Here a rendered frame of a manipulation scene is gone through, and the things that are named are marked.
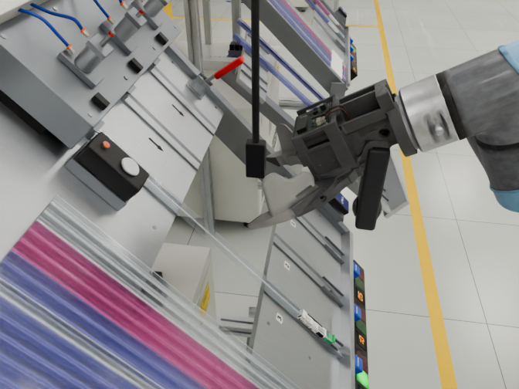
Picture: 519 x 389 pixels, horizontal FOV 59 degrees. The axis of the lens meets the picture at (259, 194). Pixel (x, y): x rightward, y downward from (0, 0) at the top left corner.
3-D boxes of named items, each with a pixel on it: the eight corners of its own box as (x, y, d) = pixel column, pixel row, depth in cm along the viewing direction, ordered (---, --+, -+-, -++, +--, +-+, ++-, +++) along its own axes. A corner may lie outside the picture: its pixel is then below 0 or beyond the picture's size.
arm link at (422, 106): (450, 120, 54) (464, 157, 47) (412, 133, 56) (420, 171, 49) (430, 63, 50) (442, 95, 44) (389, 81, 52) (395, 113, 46)
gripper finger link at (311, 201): (277, 197, 54) (334, 153, 55) (284, 208, 55) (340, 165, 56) (295, 211, 50) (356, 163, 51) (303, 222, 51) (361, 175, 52)
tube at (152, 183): (328, 338, 76) (334, 336, 76) (327, 345, 75) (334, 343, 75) (83, 121, 58) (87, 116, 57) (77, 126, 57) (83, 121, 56)
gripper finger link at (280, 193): (226, 197, 51) (291, 147, 53) (252, 234, 54) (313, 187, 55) (236, 205, 49) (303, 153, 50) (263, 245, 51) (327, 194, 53)
